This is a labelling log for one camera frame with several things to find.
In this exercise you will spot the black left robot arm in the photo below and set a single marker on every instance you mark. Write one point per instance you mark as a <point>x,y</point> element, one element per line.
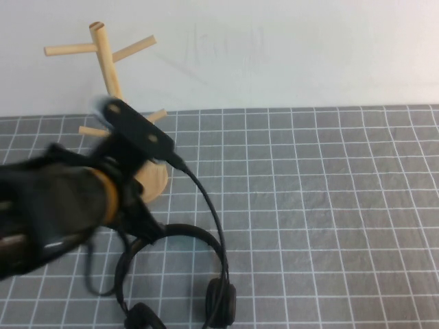
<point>51,205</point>

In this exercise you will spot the black over-ear headphones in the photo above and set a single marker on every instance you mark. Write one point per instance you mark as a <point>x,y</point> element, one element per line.
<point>221,301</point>

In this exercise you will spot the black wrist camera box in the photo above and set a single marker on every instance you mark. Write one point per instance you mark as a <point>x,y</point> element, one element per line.
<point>137,127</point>

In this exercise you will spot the grey white-checked tablecloth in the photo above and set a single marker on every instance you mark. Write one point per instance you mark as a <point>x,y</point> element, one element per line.
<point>326,212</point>

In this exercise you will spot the wooden peg headphone stand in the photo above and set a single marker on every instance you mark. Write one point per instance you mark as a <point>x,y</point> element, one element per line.
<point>106,61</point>

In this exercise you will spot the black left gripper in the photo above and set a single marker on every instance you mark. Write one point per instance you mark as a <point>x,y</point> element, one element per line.
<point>128,192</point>

